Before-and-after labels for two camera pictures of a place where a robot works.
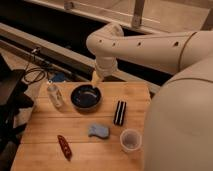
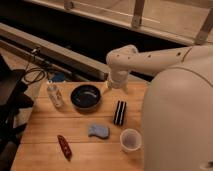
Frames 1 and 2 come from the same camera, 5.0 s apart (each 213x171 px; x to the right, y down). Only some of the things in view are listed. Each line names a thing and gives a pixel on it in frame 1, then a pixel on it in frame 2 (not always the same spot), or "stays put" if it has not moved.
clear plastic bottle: [55, 94] stays put
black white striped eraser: [120, 112] stays put
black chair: [14, 97] stays put
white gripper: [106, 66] to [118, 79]
